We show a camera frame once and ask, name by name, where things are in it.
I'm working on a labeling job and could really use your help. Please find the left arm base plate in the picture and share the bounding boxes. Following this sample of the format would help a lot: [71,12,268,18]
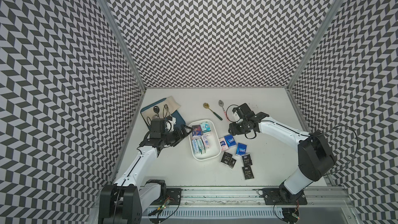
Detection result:
[151,188,182,206]

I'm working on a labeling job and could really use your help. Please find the clear light blue tissue pack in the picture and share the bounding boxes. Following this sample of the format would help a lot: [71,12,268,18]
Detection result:
[192,139,201,154]

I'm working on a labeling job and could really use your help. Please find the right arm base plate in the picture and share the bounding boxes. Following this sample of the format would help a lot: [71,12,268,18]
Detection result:
[261,188,308,206]

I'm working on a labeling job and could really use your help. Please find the pink tissue pack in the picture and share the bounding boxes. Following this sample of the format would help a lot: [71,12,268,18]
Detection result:
[201,135,210,149]
[219,138,229,151]

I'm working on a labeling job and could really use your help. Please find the black spoon on tray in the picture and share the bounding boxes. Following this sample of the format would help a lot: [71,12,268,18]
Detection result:
[153,106,160,118]

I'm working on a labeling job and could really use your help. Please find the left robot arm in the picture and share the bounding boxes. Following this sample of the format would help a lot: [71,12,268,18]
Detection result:
[98,117,193,224]

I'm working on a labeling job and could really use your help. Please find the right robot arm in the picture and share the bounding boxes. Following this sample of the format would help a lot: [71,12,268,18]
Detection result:
[229,103,336,203]

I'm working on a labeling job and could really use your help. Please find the gold spoon green handle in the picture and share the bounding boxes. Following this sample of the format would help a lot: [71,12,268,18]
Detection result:
[203,103,223,121]

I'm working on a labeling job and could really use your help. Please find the aluminium front rail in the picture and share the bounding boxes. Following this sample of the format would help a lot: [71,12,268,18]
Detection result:
[177,186,353,208]

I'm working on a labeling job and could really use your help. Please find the teal rectangular tray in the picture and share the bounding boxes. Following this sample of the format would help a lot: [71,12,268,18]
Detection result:
[140,96,186,130]

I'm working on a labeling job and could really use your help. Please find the teal tissue pack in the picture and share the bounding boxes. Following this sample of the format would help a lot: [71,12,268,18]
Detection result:
[200,121,211,135]
[197,139,206,154]

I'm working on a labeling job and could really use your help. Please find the beige cloth napkin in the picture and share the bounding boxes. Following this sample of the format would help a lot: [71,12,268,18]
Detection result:
[153,96,180,115]

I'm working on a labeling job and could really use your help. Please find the white plastic storage box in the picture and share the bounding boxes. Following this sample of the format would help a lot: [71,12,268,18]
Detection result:
[188,119,222,162]

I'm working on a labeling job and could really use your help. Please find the silver spoon pink handle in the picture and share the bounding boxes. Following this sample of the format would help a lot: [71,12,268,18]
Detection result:
[218,100,230,121]

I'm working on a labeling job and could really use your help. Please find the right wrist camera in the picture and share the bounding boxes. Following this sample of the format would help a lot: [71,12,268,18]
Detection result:
[233,112,241,122]

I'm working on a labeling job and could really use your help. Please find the small black sachet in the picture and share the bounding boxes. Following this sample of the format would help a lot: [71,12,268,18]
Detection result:
[228,158,236,169]

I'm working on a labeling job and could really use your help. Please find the cartoon dark blue tissue pack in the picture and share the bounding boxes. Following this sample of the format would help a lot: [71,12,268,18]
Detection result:
[192,124,202,138]

